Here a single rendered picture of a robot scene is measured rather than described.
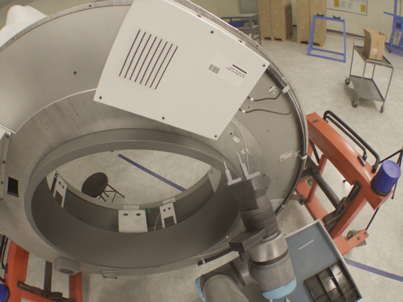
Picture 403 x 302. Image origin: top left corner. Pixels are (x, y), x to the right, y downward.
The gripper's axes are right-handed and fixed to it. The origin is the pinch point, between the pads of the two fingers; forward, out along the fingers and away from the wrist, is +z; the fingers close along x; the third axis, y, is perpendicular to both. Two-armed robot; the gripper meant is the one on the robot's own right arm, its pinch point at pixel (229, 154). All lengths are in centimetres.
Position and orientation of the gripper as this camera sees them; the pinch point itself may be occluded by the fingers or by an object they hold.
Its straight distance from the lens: 45.6
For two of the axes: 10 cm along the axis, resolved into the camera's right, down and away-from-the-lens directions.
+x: 5.6, -3.2, -7.7
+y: 7.7, -1.5, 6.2
